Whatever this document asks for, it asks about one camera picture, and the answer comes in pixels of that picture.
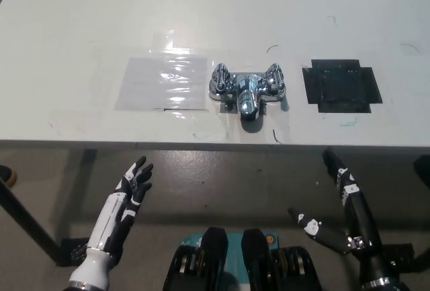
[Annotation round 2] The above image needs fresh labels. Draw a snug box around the black tape square patch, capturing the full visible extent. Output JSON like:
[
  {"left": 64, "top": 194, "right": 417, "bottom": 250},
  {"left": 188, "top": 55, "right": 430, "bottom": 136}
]
[{"left": 301, "top": 58, "right": 384, "bottom": 114}]

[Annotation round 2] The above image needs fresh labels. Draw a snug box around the black floor foot plate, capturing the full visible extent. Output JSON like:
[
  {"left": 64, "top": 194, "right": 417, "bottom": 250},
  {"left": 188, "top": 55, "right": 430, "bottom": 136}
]
[
  {"left": 59, "top": 236, "right": 91, "bottom": 267},
  {"left": 381, "top": 243, "right": 416, "bottom": 263}
]

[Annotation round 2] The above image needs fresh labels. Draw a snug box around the black metal frame bar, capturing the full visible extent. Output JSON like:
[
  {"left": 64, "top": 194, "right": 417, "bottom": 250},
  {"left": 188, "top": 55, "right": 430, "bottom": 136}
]
[{"left": 0, "top": 178, "right": 65, "bottom": 265}]

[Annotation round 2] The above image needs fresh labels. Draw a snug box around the dark object at floor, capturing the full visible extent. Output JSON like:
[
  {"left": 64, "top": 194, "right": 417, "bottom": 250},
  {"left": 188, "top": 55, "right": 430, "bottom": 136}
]
[{"left": 413, "top": 155, "right": 430, "bottom": 188}]

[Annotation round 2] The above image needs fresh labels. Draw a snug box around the chrome faucet lever handle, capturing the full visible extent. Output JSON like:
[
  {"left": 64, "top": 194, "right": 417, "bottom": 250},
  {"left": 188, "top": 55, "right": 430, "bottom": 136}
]
[
  {"left": 265, "top": 63, "right": 286, "bottom": 91},
  {"left": 210, "top": 63, "right": 231, "bottom": 91}
]

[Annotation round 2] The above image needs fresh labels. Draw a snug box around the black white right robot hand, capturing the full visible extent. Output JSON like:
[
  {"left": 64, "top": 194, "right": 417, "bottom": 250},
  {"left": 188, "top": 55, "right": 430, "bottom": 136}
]
[{"left": 288, "top": 148, "right": 394, "bottom": 287}]

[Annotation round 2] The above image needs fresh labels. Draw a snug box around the black shoe with tan sole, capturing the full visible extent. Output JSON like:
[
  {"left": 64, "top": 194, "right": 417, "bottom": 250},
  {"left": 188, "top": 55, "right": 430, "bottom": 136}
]
[{"left": 0, "top": 165, "right": 17, "bottom": 188}]

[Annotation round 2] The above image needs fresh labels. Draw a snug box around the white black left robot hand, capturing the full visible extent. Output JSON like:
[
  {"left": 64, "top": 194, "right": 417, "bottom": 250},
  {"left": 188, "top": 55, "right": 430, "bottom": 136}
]
[{"left": 85, "top": 155, "right": 155, "bottom": 260}]

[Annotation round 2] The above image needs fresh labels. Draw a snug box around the chrome faucet body with spout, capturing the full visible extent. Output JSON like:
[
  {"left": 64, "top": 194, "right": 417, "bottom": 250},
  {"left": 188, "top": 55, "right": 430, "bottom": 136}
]
[{"left": 207, "top": 71, "right": 288, "bottom": 122}]

